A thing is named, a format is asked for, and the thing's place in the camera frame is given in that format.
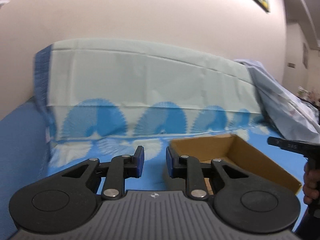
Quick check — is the person's right hand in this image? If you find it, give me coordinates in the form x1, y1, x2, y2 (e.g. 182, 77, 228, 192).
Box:
303, 163, 320, 205

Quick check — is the brown cardboard box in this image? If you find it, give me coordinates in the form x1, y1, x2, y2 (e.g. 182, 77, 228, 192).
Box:
169, 134, 302, 194

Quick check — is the blue patterned table cloth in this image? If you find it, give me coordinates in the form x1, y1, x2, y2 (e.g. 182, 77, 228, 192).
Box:
34, 38, 320, 233

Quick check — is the small framed picture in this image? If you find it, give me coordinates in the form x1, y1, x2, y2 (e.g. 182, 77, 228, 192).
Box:
303, 42, 309, 69

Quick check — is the blue denim sofa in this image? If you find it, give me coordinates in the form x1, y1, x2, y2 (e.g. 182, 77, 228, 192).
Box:
0, 47, 54, 240

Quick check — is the wall switch plate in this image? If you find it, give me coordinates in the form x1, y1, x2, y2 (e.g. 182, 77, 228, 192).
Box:
287, 62, 296, 68

